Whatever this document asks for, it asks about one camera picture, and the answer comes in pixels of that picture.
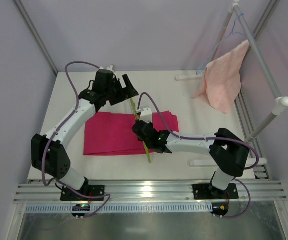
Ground aluminium front rail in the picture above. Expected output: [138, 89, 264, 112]
[13, 179, 287, 204]

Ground slotted cable duct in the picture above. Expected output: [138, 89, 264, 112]
[25, 202, 211, 214]

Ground white clothes rack frame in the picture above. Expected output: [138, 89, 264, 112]
[176, 0, 288, 179]

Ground green plastic hanger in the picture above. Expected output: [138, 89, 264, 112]
[129, 98, 151, 164]

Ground blue wire hanger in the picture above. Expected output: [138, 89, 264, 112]
[196, 12, 246, 76]

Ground light pink towel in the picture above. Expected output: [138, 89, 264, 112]
[191, 40, 249, 114]

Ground left electronics board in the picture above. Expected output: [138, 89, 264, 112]
[71, 203, 90, 220]

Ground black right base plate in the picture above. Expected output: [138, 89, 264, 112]
[192, 183, 239, 200]

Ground pink trousers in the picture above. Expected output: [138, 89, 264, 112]
[83, 109, 179, 157]

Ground right electronics board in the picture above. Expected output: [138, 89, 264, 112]
[210, 202, 229, 218]

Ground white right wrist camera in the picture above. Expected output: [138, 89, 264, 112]
[136, 106, 153, 124]

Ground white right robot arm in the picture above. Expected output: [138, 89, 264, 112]
[132, 120, 249, 199]

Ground electronics board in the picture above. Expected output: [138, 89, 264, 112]
[210, 202, 229, 218]
[71, 203, 90, 220]

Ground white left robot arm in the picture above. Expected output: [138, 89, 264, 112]
[31, 68, 138, 199]

